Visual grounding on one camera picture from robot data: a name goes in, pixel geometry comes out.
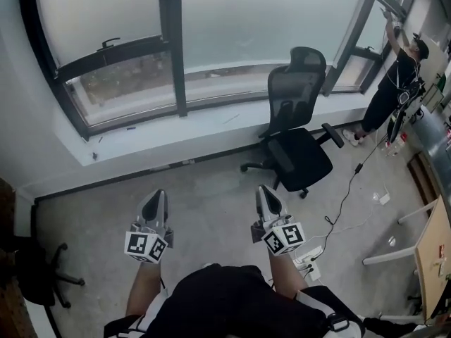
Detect black framed window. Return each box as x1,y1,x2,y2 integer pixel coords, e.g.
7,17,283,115
329,0,412,97
19,0,187,143

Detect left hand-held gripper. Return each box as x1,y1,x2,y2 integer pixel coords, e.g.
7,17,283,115
123,189,175,264

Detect frosted window screen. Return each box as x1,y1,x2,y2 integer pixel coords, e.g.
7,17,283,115
34,0,173,81

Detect person's black clothing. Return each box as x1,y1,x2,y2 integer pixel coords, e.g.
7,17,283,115
104,264,366,338

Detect black mesh office chair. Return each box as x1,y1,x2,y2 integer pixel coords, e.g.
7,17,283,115
240,46,345,199

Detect black swivel chair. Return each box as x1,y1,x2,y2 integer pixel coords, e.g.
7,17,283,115
12,236,86,310

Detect wooden desk with white legs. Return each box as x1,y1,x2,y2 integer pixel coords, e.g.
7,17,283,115
362,194,451,325

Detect black power cable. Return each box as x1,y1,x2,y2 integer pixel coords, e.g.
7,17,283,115
301,137,392,264

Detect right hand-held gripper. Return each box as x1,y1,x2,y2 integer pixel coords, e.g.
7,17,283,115
250,184,306,257

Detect white power strip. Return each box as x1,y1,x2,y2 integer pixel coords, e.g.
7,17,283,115
293,245,323,283

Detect large frosted window pane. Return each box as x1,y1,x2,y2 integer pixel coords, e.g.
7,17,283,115
179,0,381,118

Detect grey metal cabinet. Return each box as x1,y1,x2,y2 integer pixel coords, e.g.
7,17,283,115
410,106,451,204

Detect person's left forearm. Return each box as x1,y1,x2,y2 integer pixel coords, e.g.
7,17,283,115
125,258,163,327

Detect clear plastic bottles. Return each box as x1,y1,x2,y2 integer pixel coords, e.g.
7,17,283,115
383,134,409,158

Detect person's right forearm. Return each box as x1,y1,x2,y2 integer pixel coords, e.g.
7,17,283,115
268,248,310,301

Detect white cable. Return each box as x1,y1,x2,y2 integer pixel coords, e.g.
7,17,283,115
330,184,390,232

